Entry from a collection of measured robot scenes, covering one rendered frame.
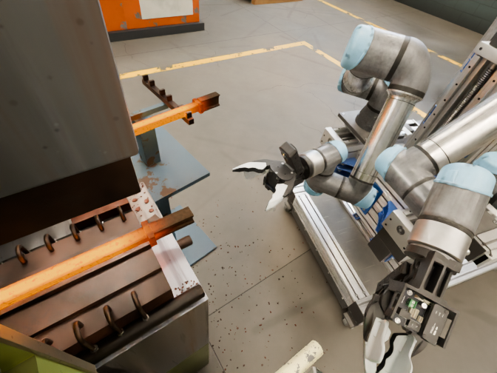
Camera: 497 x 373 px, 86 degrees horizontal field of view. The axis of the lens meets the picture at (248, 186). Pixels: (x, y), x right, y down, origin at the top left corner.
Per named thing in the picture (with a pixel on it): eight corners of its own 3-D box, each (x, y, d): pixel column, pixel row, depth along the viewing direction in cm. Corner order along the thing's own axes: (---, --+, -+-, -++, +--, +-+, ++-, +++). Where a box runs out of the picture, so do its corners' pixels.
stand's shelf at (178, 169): (159, 126, 127) (158, 122, 125) (209, 175, 110) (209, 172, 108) (94, 150, 112) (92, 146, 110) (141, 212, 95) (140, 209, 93)
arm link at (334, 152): (343, 168, 85) (354, 148, 78) (319, 180, 80) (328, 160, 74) (325, 153, 89) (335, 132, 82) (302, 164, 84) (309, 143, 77)
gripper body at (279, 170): (276, 203, 73) (308, 186, 78) (282, 182, 67) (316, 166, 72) (259, 184, 77) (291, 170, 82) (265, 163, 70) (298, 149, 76)
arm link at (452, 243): (408, 222, 46) (457, 246, 44) (397, 246, 46) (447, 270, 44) (429, 215, 39) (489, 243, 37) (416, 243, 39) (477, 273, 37)
